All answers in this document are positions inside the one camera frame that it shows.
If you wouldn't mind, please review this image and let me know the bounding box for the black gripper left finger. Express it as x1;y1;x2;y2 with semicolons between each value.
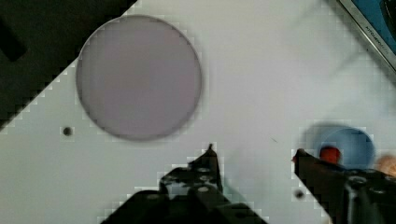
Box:
101;145;267;224

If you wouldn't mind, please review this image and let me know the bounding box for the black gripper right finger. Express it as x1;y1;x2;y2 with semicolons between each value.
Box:
292;148;396;224

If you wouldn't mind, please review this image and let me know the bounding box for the red strawberry in bowl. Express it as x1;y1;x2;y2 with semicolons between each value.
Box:
319;147;341;164

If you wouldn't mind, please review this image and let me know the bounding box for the blue bowl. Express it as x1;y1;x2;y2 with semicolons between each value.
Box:
313;126;375;169

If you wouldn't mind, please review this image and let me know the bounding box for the orange slice toy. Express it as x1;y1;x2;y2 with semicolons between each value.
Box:
376;155;396;176

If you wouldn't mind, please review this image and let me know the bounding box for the round grey plate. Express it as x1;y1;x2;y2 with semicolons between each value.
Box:
76;15;204;141

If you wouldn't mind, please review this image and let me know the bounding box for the silver toaster oven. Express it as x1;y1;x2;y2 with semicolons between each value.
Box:
337;0;396;70

